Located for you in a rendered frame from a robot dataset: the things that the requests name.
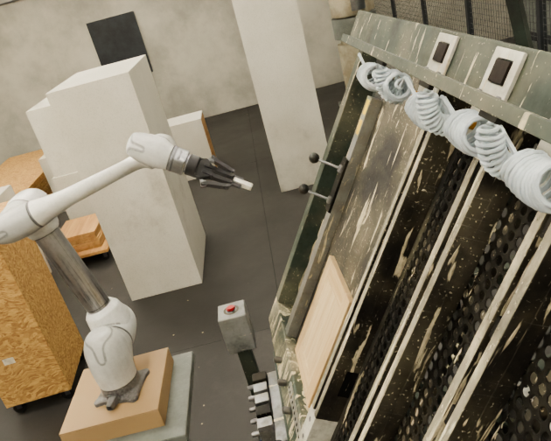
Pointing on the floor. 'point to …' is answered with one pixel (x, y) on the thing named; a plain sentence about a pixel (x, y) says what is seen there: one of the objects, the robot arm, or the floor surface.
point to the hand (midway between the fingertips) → (242, 184)
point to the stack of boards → (19, 174)
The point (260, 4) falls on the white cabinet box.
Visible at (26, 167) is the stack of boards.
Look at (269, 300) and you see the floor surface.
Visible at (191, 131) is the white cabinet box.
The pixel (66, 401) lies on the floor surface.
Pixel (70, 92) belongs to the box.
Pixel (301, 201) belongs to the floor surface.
